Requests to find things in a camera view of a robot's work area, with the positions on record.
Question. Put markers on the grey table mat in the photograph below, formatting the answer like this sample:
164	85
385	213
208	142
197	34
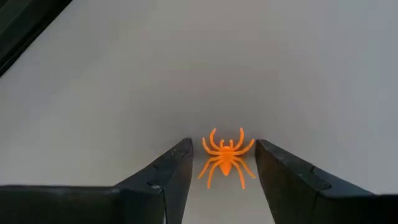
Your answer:
217	77

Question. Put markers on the orange plastic spider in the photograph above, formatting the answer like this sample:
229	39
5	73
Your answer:
226	155

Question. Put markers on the black metal table frame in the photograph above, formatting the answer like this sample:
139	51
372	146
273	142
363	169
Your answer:
18	28

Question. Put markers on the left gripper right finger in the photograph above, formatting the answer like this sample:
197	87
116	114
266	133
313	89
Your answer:
286	180

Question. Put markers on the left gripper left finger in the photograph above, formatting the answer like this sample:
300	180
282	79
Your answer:
174	174

